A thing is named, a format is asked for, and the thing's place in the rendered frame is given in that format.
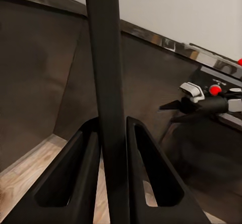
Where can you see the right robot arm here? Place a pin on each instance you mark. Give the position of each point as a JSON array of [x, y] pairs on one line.
[[196, 106]]

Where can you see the burner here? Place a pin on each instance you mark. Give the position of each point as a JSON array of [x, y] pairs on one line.
[[214, 55]]

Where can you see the oven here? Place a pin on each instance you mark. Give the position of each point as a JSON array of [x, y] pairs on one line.
[[208, 156]]

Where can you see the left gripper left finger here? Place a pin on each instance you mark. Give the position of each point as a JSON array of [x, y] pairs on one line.
[[65, 193]]

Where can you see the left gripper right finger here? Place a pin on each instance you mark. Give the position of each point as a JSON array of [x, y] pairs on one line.
[[176, 204]]

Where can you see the poster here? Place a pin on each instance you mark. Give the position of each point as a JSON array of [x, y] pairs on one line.
[[104, 30]]

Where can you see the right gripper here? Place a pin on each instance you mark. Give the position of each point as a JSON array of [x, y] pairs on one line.
[[194, 112]]

